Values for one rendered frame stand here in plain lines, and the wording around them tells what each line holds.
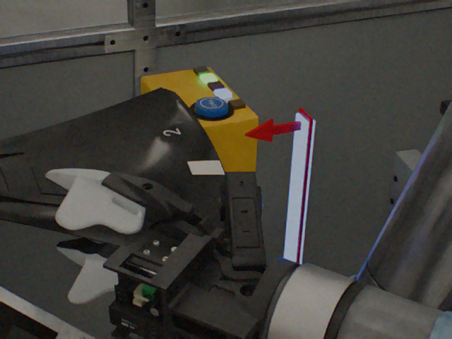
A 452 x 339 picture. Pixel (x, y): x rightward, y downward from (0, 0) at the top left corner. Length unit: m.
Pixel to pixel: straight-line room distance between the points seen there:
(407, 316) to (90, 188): 0.25
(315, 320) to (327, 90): 1.22
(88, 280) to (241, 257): 0.14
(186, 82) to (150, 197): 0.55
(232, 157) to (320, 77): 0.66
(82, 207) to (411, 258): 0.24
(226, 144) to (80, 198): 0.46
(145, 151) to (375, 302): 0.31
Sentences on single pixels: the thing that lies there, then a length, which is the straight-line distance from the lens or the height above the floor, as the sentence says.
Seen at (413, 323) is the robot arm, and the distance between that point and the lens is 0.60.
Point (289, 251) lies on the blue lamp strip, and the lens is 0.96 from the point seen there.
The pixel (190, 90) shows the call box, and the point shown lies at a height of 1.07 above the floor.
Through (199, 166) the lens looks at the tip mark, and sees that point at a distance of 0.84.
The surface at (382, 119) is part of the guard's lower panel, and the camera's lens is 1.90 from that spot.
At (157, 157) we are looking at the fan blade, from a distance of 0.84.
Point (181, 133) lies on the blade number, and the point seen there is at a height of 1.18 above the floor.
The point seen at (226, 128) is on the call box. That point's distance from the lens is 1.12.
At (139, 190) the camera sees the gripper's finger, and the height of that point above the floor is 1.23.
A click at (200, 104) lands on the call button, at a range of 1.13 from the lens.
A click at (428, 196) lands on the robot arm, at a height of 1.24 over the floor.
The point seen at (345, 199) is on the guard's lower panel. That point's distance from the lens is 1.96.
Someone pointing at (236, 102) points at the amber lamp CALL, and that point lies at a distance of 1.15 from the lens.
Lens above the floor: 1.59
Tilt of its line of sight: 31 degrees down
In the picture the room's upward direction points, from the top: 2 degrees clockwise
